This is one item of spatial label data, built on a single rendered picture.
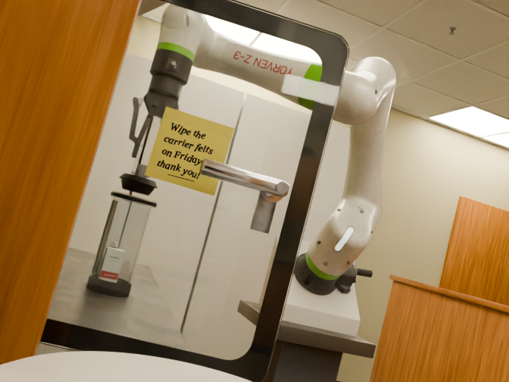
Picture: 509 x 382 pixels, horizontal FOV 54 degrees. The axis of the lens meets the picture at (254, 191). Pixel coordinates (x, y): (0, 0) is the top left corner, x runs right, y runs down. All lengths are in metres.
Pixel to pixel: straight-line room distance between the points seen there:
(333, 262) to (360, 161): 0.30
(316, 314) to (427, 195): 3.61
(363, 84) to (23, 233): 0.90
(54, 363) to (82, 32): 0.35
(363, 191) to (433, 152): 3.61
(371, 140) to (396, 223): 3.44
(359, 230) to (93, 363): 1.23
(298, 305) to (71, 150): 1.09
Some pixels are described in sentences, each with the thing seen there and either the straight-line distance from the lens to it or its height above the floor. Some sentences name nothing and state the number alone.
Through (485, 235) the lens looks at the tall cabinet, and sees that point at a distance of 5.37.
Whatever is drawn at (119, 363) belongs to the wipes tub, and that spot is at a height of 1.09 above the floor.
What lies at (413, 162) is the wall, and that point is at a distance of 4.93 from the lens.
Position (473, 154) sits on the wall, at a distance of 5.33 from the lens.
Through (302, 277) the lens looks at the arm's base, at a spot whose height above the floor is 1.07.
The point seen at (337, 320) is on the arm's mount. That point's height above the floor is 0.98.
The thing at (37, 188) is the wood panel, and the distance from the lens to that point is 0.47.
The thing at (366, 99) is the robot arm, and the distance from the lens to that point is 1.19.
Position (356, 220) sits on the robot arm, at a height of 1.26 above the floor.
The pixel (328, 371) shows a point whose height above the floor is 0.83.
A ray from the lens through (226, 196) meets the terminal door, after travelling 0.53.
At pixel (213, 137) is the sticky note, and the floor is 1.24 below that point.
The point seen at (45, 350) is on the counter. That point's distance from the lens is 0.71.
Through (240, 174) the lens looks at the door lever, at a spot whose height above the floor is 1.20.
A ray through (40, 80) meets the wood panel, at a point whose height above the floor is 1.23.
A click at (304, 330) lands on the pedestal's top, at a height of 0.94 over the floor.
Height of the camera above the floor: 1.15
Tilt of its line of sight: 5 degrees up
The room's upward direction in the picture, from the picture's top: 15 degrees clockwise
